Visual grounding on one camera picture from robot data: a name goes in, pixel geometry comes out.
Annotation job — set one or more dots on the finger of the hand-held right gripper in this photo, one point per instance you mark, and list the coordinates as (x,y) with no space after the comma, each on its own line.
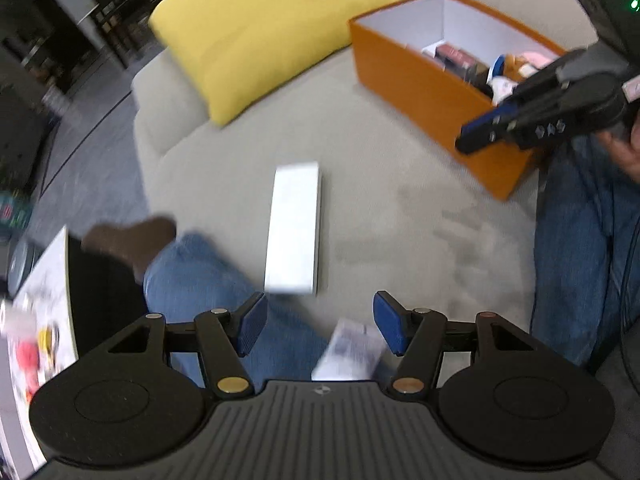
(480,142)
(487,121)

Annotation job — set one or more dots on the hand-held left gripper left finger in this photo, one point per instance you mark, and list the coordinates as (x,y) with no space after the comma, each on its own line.
(252,322)

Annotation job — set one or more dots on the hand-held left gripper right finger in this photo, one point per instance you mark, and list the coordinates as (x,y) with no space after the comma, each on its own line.
(390,322)

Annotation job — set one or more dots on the plush dog with blue hat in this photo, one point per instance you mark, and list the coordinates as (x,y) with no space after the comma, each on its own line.
(502,77)

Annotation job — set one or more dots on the dark grey box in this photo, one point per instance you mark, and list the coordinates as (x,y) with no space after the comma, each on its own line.
(475,76)

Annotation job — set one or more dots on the small white packet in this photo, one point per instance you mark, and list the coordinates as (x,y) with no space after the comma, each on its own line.
(350,352)

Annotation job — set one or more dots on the orange cardboard storage box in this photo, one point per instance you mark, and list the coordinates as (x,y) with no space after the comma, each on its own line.
(430,105)

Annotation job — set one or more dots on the white box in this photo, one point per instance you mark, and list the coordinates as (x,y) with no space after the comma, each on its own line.
(292,230)

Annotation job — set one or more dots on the person's right hand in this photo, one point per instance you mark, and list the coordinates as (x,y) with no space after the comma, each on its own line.
(627,152)

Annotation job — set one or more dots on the person's left leg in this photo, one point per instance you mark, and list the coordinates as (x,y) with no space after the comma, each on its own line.
(210,285)

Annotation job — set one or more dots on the person's leg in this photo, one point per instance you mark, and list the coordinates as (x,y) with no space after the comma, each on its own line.
(575,260)
(210,285)

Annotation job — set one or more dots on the beige sofa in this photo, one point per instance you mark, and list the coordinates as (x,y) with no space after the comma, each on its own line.
(400,210)

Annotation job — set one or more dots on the brown sock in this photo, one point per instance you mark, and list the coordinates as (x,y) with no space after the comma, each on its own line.
(132,242)

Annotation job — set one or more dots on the person's right leg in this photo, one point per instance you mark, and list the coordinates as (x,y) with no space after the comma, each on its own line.
(575,260)

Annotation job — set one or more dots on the white coffee table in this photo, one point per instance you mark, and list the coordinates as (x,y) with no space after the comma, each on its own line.
(47,290)

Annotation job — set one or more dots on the row of small toys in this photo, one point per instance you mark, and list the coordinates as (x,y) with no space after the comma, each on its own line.
(30,355)

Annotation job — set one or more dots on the yellow pillow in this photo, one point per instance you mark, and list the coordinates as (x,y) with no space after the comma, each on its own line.
(260,35)

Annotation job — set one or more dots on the dark chair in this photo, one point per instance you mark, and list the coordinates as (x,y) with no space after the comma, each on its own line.
(120,15)

